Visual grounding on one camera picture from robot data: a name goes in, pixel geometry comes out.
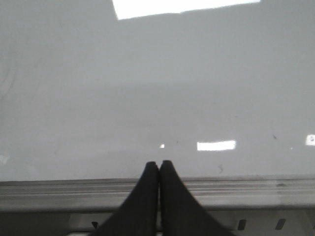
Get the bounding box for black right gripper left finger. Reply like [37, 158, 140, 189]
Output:
[90, 162, 158, 236]

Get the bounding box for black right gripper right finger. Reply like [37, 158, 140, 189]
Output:
[159, 160, 233, 236]

